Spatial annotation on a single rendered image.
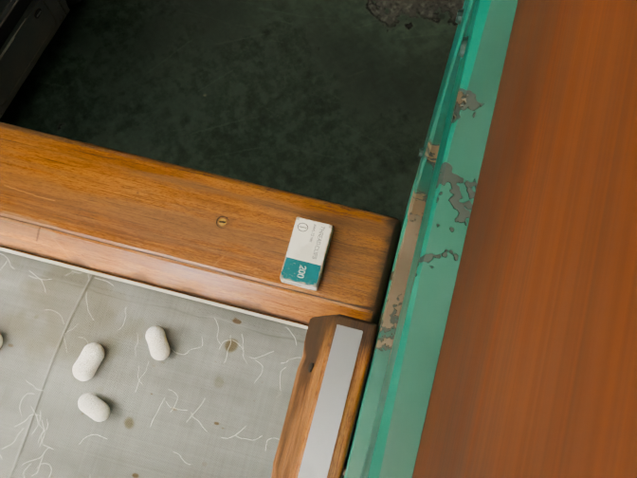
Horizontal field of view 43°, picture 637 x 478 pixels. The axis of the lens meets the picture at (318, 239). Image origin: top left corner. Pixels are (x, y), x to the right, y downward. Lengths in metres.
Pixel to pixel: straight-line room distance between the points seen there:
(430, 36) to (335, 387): 1.18
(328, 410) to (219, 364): 0.17
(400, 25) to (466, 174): 1.49
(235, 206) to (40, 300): 0.21
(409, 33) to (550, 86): 1.58
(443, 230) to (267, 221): 0.54
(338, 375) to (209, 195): 0.24
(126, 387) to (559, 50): 0.67
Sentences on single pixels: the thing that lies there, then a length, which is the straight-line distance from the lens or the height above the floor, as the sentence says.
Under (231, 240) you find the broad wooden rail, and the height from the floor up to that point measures 0.76.
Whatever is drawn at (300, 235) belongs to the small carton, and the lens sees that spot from 0.75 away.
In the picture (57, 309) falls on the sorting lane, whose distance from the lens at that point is 0.82.
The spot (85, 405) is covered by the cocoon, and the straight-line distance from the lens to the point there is 0.78.
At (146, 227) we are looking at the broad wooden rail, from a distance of 0.79.
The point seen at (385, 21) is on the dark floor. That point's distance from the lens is 1.75.
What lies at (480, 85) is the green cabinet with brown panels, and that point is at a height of 1.27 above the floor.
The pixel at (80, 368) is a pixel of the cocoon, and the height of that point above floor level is 0.76.
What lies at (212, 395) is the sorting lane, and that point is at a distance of 0.78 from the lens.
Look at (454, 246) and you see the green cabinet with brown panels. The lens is 0.25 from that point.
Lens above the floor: 1.51
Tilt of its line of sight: 75 degrees down
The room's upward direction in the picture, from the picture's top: 4 degrees counter-clockwise
